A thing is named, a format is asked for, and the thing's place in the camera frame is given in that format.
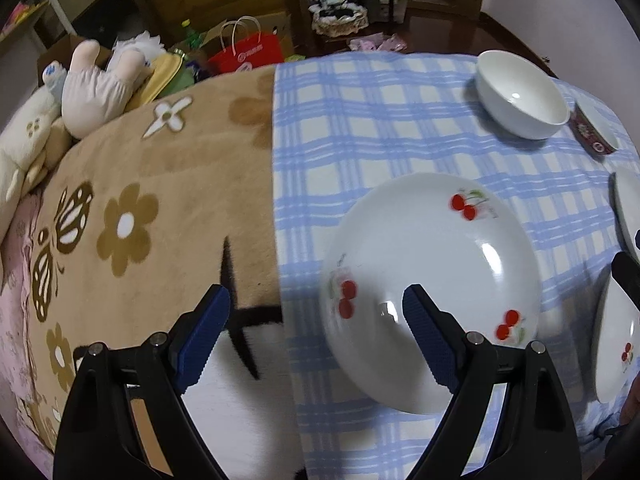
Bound brown floral blanket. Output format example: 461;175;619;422
0;76;307;480

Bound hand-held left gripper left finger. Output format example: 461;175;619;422
52;284;232;480

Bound pink packets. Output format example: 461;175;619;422
348;32;408;52

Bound blue plaid cloth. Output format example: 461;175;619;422
270;52;640;480

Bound shelf with colourful things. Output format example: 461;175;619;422
0;0;76;51

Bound yellow green cushion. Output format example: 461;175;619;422
127;50;196;111

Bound white bowl orange cartoon print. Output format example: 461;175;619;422
474;50;571;141

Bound white stuffed toy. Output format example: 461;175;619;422
62;40;166;138

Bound red paper bag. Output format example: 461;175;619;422
207;16;283;77

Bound woven basket with cloth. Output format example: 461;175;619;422
307;0;371;37

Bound white cherry print plate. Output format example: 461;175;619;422
592;275;640;405
320;172;543;415
612;167;640;263

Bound cream plush toy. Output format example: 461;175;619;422
0;92;66;231

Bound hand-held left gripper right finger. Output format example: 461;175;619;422
402;284;583;480

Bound white fluffy plush toy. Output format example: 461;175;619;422
112;32;166;66

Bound green plastic bottle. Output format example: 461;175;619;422
181;19;201;51

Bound cardboard box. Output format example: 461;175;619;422
37;35;113;86
200;10;293;56

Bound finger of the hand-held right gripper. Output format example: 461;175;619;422
612;252;640;311

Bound red patterned bowl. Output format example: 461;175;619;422
572;100;621;157

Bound pink blanket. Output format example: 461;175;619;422
0;192;61;461

